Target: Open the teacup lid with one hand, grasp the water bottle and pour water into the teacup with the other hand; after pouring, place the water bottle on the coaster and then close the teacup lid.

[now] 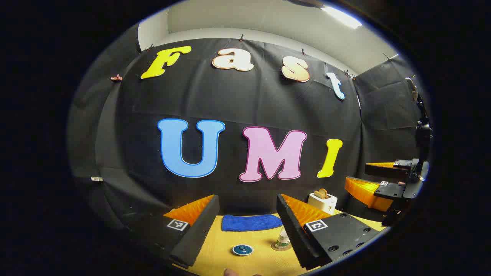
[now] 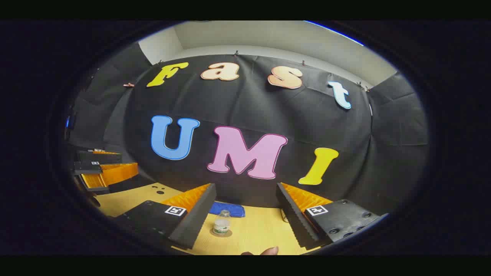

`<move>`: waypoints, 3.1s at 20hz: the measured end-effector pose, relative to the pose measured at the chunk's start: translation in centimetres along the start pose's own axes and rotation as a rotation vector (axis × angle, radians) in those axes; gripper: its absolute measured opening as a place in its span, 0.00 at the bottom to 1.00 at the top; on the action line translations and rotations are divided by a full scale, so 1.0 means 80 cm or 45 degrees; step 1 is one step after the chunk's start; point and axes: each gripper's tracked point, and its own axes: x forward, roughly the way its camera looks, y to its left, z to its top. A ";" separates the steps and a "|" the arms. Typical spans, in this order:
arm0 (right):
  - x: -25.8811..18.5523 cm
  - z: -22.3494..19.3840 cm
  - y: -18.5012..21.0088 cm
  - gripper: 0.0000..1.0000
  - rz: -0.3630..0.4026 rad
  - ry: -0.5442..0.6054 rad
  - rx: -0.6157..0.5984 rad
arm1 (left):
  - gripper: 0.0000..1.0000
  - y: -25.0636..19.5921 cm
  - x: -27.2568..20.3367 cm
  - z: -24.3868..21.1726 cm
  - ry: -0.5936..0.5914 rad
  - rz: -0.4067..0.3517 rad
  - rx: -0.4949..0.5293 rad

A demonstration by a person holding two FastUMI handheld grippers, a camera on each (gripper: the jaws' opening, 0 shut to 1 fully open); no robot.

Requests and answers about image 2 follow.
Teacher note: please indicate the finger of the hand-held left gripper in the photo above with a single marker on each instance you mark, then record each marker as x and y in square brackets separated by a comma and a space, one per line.
[119, 173]
[99, 157]

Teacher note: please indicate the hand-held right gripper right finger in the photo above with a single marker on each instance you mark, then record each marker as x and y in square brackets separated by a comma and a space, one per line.
[295, 218]

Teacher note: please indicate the round brown coaster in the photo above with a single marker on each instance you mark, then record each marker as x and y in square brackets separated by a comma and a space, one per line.
[230, 233]

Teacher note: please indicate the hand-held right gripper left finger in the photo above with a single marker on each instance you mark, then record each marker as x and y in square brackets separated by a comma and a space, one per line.
[195, 218]

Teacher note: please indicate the blue towel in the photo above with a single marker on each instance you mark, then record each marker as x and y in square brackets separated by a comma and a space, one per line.
[230, 209]

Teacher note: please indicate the clear plastic water bottle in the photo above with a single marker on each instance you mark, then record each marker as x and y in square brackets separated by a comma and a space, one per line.
[221, 226]

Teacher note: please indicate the black backdrop cloth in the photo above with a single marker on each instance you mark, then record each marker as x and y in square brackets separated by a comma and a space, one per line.
[245, 103]

